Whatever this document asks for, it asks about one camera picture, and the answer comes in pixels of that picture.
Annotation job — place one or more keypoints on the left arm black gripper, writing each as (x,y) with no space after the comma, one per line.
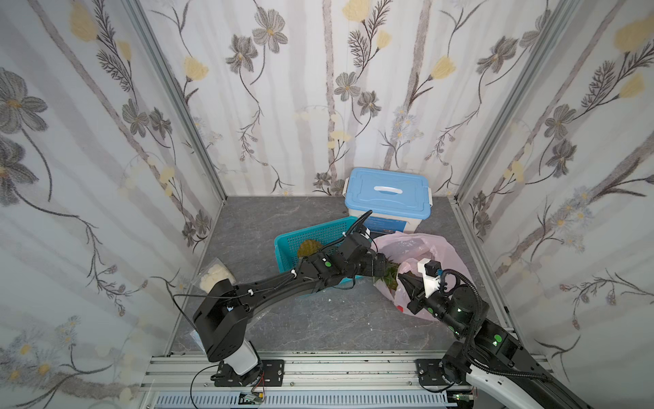
(372,262)

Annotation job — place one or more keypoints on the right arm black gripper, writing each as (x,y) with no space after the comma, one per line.
(413,287)

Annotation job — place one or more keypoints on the pineapple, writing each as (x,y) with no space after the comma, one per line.
(389,277)

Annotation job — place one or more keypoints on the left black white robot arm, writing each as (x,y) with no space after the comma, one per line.
(221,319)

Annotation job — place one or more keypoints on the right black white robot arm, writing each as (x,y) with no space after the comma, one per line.
(484,355)

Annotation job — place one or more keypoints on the white storage box blue lid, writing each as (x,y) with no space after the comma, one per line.
(398,202)

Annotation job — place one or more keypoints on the teal plastic basket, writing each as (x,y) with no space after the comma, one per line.
(311,240)

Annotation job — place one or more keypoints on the white cotton packet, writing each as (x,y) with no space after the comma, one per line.
(215,272)

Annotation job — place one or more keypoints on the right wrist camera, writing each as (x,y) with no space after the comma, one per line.
(431,272)

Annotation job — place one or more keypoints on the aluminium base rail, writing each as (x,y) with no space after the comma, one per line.
(325,379)

